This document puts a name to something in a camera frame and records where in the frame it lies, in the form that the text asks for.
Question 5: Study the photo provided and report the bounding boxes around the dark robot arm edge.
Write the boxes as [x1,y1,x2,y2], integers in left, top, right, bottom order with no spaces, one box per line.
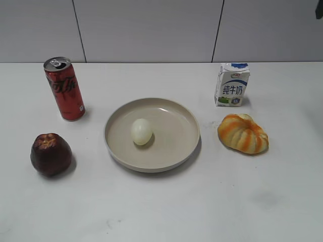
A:
[315,0,323,20]

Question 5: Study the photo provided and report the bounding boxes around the white blue milk carton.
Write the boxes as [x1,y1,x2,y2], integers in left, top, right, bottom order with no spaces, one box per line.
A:
[214,63,250,107]

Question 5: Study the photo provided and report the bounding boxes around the white egg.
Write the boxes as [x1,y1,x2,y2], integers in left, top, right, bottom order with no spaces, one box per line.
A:
[131,118,153,146]

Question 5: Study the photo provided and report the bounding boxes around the red soda can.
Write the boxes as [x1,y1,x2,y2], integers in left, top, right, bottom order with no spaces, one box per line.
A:
[43,56,85,121]

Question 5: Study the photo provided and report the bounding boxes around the peeled orange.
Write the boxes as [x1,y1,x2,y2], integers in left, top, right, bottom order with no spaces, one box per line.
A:
[218,113,269,155]

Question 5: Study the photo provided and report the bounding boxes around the beige round plate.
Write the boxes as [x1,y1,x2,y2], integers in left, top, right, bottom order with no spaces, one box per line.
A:
[104,98,200,173]

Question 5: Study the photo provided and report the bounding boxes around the dark red apple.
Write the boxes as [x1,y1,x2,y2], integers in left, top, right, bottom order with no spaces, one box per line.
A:
[30,133,72,177]

